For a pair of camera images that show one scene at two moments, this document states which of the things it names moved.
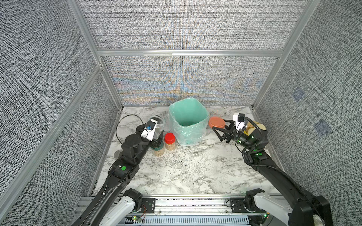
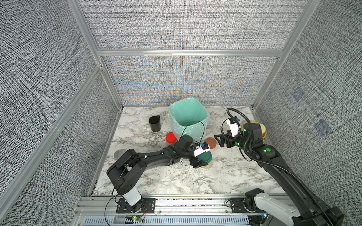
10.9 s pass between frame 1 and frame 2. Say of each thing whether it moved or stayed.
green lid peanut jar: moved
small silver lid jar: stayed
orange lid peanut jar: moved
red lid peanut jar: stayed
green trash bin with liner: stayed
